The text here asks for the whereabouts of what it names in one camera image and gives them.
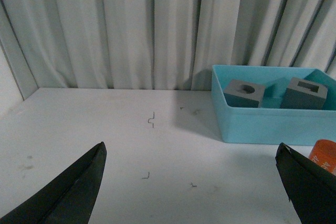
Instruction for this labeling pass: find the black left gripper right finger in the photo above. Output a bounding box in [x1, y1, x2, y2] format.
[275, 143, 335, 223]

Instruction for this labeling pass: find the gray cube with round hole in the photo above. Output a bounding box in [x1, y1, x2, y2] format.
[223, 79, 266, 108]

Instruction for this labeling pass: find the orange cylinder with white numbers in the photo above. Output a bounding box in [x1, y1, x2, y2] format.
[309, 139, 335, 175]

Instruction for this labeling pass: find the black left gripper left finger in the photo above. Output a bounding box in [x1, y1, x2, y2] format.
[1, 142, 107, 223]

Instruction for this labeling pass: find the gray cube with rectangular slot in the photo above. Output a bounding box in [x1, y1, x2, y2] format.
[280, 77, 328, 110]

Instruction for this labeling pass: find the light blue plastic box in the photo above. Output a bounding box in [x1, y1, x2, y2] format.
[211, 65, 335, 145]

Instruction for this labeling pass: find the white pleated curtain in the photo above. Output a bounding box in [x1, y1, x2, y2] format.
[1, 0, 335, 99]

